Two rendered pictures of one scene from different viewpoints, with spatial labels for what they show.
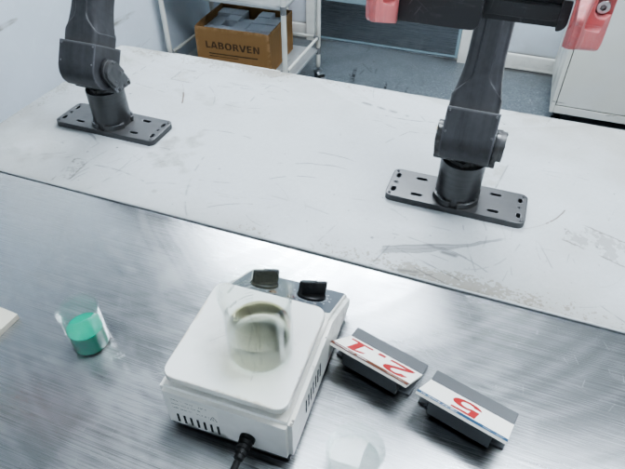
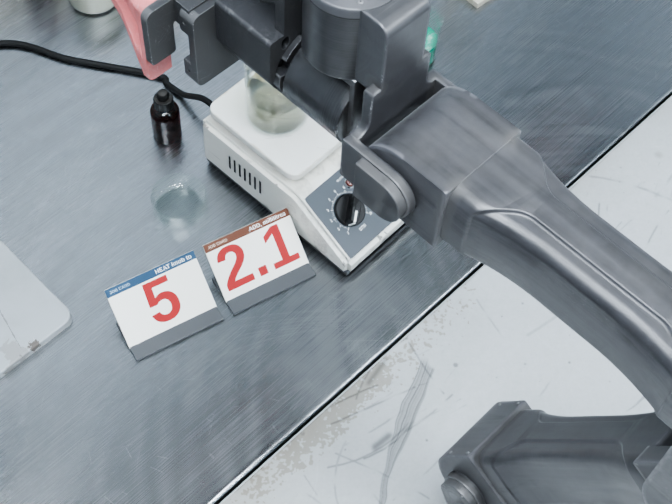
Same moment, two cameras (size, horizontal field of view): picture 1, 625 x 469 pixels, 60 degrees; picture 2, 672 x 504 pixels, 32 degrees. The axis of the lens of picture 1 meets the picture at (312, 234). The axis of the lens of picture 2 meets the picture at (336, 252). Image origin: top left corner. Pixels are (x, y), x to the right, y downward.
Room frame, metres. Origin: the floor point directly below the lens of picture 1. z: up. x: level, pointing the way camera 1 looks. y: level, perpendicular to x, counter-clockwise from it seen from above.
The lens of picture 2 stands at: (0.60, -0.58, 1.87)
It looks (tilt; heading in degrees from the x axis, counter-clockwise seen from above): 58 degrees down; 110
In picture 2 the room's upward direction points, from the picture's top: 6 degrees clockwise
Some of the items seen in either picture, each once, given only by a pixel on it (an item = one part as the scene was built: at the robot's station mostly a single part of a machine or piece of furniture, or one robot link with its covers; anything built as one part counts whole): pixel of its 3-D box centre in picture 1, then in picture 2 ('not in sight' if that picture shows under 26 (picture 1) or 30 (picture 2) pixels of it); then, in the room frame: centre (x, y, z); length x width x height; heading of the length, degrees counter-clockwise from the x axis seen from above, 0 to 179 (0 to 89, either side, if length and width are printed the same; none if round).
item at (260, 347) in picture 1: (261, 321); (277, 89); (0.30, 0.04, 1.03); 0.07 x 0.06 x 0.08; 126
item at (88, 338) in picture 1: (84, 325); (419, 37); (0.37, 0.25, 0.93); 0.04 x 0.04 x 0.06
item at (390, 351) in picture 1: (379, 355); (260, 260); (0.34, -0.07, 0.92); 0.09 x 0.06 x 0.04; 55
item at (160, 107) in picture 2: not in sight; (164, 113); (0.18, 0.03, 0.94); 0.03 x 0.03 x 0.07
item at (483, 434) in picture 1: (468, 404); (164, 305); (0.28, -0.15, 0.92); 0.09 x 0.06 x 0.04; 55
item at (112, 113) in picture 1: (109, 105); not in sight; (0.84, 0.35, 0.94); 0.20 x 0.07 x 0.08; 70
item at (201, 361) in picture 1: (248, 341); (293, 110); (0.31, 0.06, 0.98); 0.12 x 0.12 x 0.01; 71
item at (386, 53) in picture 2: not in sight; (383, 75); (0.46, -0.15, 1.35); 0.12 x 0.09 x 0.12; 160
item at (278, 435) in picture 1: (261, 348); (311, 152); (0.34, 0.05, 0.94); 0.22 x 0.13 x 0.08; 161
